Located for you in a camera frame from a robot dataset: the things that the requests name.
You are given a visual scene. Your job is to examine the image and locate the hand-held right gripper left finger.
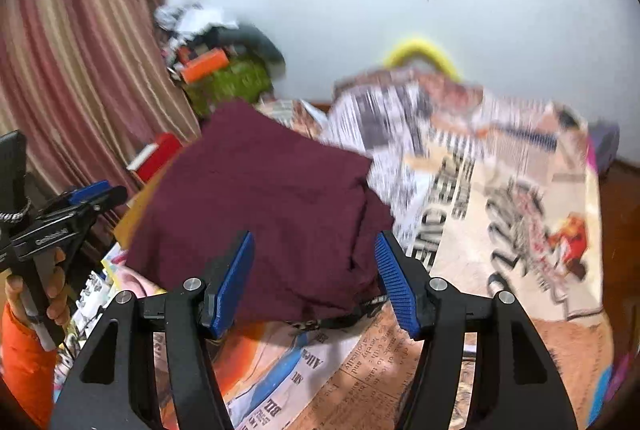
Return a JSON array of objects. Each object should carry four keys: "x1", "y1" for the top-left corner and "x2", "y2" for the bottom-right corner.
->
[{"x1": 50, "y1": 230, "x2": 256, "y2": 430}]

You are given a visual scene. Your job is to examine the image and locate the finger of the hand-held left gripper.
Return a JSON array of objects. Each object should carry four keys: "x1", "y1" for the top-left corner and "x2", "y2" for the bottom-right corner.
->
[
  {"x1": 61, "y1": 180, "x2": 111, "y2": 208},
  {"x1": 70, "y1": 185, "x2": 129, "y2": 236}
]

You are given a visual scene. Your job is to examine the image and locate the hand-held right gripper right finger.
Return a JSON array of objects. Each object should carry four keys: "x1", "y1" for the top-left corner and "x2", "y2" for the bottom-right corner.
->
[{"x1": 374, "y1": 230, "x2": 577, "y2": 430}]

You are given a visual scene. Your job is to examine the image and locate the maroon garment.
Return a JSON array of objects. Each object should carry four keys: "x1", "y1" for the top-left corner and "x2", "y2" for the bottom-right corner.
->
[{"x1": 125, "y1": 100, "x2": 397, "y2": 327}]

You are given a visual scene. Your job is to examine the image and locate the pile of clothes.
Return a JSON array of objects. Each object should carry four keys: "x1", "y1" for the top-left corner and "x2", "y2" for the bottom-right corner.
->
[{"x1": 154, "y1": 3, "x2": 289, "y2": 117}]

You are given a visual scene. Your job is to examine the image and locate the person's left hand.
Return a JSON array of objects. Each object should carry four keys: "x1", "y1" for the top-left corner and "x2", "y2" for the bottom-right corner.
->
[{"x1": 5, "y1": 249, "x2": 72, "y2": 327}]

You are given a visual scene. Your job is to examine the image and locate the red box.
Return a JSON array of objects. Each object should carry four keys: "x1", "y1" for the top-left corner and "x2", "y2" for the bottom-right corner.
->
[{"x1": 126, "y1": 133, "x2": 185, "y2": 185}]

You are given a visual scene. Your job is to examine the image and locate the printed blanket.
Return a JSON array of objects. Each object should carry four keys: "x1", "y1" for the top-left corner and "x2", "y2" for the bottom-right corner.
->
[{"x1": 55, "y1": 65, "x2": 620, "y2": 430}]

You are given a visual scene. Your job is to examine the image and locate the striped curtain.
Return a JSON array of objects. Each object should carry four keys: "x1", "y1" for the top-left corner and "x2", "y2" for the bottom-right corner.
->
[{"x1": 0, "y1": 0, "x2": 202, "y2": 223}]

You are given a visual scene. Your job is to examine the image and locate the purple grey bag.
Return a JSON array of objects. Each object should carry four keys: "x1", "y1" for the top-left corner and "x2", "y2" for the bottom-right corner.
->
[{"x1": 587, "y1": 120, "x2": 622, "y2": 176}]

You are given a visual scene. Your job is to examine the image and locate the yellow ring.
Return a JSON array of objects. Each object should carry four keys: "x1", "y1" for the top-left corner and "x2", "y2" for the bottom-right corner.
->
[{"x1": 382, "y1": 38, "x2": 461, "y2": 78}]

